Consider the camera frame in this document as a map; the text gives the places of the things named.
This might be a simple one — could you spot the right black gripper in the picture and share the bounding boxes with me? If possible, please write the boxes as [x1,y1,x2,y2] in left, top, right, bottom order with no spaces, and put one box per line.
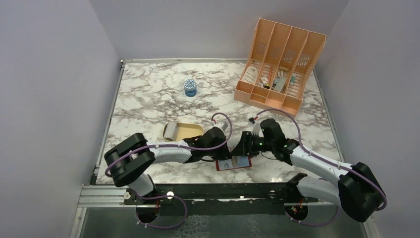
[230,130,274,156]

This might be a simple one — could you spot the gold credit card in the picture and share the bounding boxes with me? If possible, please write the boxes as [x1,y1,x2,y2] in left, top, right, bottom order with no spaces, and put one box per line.
[231,157,240,168]

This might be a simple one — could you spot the silver white credit card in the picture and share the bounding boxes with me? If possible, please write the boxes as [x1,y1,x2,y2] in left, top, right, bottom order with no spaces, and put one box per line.
[217,159,233,171]

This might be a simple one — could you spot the red leather card holder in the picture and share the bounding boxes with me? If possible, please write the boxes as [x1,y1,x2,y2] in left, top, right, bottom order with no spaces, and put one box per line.
[216,156,252,171]

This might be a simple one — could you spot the beige oval tray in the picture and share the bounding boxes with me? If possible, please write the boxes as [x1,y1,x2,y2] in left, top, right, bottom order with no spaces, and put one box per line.
[162,122,204,141]

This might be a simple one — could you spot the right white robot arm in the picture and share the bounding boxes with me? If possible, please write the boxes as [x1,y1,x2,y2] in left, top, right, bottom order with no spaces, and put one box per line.
[231,119,386,222]

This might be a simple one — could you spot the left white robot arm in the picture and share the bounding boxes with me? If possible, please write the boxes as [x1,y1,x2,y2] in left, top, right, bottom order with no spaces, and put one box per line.
[104,126,232,204]

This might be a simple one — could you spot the stack of cards in tray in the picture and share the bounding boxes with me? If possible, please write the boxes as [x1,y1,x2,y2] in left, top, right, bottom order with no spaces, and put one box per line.
[163,121,179,141]

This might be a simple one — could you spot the white striped card in organizer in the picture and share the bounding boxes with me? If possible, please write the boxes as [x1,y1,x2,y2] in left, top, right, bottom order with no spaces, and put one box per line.
[242,66,259,84]

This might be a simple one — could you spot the small items in organizer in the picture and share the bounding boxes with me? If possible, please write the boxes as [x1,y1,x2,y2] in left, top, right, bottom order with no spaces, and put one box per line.
[256,67,289,93]

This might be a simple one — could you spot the orange plastic file organizer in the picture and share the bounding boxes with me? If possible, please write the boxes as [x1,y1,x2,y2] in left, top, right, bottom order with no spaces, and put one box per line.
[234,18,327,117]

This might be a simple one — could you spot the blue round tin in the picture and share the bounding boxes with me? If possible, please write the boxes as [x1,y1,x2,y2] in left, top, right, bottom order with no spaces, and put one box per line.
[183,79,197,97]

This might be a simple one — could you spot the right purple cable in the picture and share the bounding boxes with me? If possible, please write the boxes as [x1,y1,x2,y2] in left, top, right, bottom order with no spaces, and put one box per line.
[251,109,388,228]

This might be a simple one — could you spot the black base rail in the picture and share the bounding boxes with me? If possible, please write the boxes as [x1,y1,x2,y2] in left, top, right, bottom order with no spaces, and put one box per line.
[123,182,318,216]

